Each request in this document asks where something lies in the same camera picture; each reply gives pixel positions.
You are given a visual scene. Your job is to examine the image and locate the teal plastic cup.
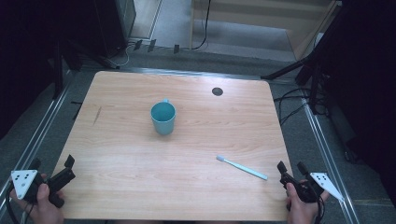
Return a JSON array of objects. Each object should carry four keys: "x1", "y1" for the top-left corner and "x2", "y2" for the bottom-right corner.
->
[{"x1": 149, "y1": 98, "x2": 177, "y2": 136}]

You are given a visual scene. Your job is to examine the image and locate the metal floor rail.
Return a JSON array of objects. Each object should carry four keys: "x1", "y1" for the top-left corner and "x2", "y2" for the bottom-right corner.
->
[
  {"x1": 299, "y1": 92, "x2": 361, "y2": 224},
  {"x1": 0, "y1": 82, "x2": 72, "y2": 204}
]

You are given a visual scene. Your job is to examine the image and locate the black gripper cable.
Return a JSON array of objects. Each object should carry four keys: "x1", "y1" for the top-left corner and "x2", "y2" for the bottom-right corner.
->
[
  {"x1": 315, "y1": 196, "x2": 327, "y2": 224},
  {"x1": 4, "y1": 181, "x2": 35, "y2": 224}
]

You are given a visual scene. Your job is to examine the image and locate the beige wooden shelf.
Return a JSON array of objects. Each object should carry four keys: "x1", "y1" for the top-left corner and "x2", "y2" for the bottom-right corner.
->
[{"x1": 189, "y1": 0, "x2": 343, "y2": 62}]

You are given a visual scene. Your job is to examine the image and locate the light blue toothbrush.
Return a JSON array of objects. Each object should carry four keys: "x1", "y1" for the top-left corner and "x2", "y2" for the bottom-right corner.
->
[{"x1": 216, "y1": 154, "x2": 269, "y2": 181}]

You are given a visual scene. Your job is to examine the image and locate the black cabinet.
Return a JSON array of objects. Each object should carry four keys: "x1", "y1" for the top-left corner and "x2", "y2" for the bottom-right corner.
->
[{"x1": 92, "y1": 0, "x2": 137, "y2": 60}]

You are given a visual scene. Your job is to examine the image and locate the black hanging cable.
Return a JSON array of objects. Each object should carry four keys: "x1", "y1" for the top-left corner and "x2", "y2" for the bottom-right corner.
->
[{"x1": 191, "y1": 0, "x2": 213, "y2": 51}]

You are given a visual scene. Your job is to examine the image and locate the black stand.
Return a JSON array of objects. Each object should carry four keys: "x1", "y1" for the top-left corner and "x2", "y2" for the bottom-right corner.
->
[
  {"x1": 46, "y1": 36, "x2": 120, "y2": 101},
  {"x1": 260, "y1": 52, "x2": 328, "y2": 116}
]

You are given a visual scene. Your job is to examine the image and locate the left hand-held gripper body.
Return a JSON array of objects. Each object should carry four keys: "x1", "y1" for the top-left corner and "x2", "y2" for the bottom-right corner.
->
[{"x1": 10, "y1": 168, "x2": 77, "y2": 209}]

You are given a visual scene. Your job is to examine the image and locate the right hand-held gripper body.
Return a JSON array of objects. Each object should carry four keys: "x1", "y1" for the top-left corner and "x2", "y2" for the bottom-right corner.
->
[{"x1": 278, "y1": 172, "x2": 346, "y2": 204}]

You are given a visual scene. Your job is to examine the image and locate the black floor cables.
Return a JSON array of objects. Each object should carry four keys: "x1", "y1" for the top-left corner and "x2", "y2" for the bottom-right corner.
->
[{"x1": 273, "y1": 88, "x2": 332, "y2": 126}]

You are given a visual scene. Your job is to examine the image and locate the person's right hand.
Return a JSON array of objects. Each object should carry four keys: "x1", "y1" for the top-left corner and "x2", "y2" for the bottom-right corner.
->
[{"x1": 285, "y1": 182, "x2": 331, "y2": 224}]

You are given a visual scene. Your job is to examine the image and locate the person's left hand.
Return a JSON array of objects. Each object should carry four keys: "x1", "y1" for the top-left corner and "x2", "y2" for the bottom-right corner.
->
[{"x1": 8, "y1": 182, "x2": 65, "y2": 224}]

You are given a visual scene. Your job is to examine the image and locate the white floor cable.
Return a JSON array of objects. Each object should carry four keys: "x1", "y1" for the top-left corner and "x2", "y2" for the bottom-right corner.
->
[{"x1": 115, "y1": 42, "x2": 131, "y2": 68}]

